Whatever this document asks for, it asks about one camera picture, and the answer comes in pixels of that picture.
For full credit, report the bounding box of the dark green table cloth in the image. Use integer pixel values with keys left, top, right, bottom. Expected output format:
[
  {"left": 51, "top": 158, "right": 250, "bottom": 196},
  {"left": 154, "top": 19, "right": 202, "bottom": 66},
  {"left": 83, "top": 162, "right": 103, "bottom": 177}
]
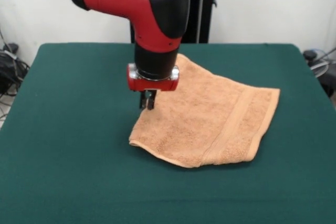
[{"left": 0, "top": 42, "right": 336, "bottom": 224}]

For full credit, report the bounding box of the black cable tangle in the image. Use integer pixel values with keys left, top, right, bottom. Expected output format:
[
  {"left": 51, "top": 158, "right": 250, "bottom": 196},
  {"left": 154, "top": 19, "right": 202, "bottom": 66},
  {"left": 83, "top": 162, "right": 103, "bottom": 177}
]
[{"left": 0, "top": 49, "right": 31, "bottom": 98}]

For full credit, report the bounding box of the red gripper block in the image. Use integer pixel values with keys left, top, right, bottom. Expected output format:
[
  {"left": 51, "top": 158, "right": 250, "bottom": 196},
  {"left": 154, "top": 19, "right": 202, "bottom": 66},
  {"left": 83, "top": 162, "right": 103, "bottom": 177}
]
[{"left": 127, "top": 63, "right": 181, "bottom": 111}]

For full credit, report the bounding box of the tan terry towel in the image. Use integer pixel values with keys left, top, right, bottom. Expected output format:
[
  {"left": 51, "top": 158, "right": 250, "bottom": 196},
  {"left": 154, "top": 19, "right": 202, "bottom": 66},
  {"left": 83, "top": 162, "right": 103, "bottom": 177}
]
[{"left": 128, "top": 53, "right": 281, "bottom": 169}]

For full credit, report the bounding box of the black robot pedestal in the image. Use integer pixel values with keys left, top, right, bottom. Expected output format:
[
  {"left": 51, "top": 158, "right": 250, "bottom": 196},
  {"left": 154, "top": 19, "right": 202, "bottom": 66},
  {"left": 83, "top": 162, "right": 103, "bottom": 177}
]
[{"left": 130, "top": 0, "right": 218, "bottom": 44}]

